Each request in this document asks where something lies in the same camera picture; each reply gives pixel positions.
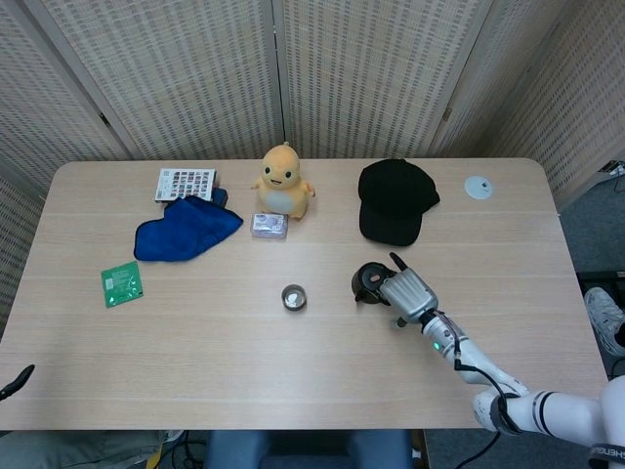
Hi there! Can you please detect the blue microfibre cloth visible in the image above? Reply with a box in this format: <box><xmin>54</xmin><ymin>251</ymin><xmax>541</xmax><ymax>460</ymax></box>
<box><xmin>133</xmin><ymin>196</ymin><xmax>244</xmax><ymax>264</ymax></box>

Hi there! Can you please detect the colour swatch card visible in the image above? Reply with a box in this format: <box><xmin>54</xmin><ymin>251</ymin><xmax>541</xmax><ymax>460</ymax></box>
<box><xmin>153</xmin><ymin>168</ymin><xmax>219</xmax><ymax>203</ymax></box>

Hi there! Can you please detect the white sneaker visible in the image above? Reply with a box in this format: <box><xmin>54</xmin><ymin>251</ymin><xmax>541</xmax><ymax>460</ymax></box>
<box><xmin>584</xmin><ymin>286</ymin><xmax>625</xmax><ymax>356</ymax></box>

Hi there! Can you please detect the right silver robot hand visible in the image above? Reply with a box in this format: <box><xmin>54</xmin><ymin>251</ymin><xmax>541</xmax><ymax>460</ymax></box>
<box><xmin>378</xmin><ymin>251</ymin><xmax>438</xmax><ymax>329</ymax></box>

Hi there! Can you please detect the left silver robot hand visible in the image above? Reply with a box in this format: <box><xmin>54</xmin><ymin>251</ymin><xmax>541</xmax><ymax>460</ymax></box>
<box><xmin>0</xmin><ymin>363</ymin><xmax>36</xmax><ymax>402</ymax></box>

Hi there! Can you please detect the black teapot with lid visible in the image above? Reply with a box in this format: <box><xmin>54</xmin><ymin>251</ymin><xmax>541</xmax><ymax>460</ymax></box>
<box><xmin>351</xmin><ymin>261</ymin><xmax>399</xmax><ymax>306</ymax></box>

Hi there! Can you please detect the yellow plush dinosaur toy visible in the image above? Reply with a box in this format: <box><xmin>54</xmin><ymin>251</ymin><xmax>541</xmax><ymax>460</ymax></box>
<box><xmin>251</xmin><ymin>141</ymin><xmax>316</xmax><ymax>220</ymax></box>

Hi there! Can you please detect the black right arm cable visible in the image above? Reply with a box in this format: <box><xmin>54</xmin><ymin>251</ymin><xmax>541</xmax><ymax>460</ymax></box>
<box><xmin>452</xmin><ymin>336</ymin><xmax>521</xmax><ymax>469</ymax></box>

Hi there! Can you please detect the olive grey fabric bundle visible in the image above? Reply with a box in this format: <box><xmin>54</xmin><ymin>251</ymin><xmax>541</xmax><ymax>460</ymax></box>
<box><xmin>0</xmin><ymin>429</ymin><xmax>189</xmax><ymax>469</ymax></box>

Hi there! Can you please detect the small dark ceramic cup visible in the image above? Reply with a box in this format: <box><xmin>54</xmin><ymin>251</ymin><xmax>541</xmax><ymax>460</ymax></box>
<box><xmin>280</xmin><ymin>283</ymin><xmax>309</xmax><ymax>313</ymax></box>

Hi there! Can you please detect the black metal stand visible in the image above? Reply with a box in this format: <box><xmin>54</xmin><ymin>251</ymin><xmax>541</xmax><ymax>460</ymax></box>
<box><xmin>575</xmin><ymin>270</ymin><xmax>625</xmax><ymax>294</ymax></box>

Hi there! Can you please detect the small clear plastic box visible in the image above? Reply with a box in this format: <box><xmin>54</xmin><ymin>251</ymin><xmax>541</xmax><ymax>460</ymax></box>
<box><xmin>249</xmin><ymin>212</ymin><xmax>290</xmax><ymax>241</ymax></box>

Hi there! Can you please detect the blue robot base seat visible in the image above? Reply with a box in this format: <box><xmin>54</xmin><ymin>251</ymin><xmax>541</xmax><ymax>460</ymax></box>
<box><xmin>203</xmin><ymin>429</ymin><xmax>414</xmax><ymax>469</ymax></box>

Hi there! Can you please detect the green foil packet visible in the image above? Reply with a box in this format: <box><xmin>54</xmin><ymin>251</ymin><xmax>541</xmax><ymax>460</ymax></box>
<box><xmin>101</xmin><ymin>260</ymin><xmax>146</xmax><ymax>310</ymax></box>

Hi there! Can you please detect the round white cable grommet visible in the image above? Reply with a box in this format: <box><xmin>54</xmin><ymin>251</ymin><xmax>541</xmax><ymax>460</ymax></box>
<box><xmin>463</xmin><ymin>175</ymin><xmax>494</xmax><ymax>200</ymax></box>

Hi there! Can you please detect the woven folding screen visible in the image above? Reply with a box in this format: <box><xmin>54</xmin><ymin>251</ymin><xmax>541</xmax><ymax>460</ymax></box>
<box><xmin>0</xmin><ymin>0</ymin><xmax>625</xmax><ymax>338</ymax></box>

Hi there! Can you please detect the black baseball cap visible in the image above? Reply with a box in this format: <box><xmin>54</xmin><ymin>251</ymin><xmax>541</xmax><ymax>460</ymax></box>
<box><xmin>357</xmin><ymin>158</ymin><xmax>441</xmax><ymax>247</ymax></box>

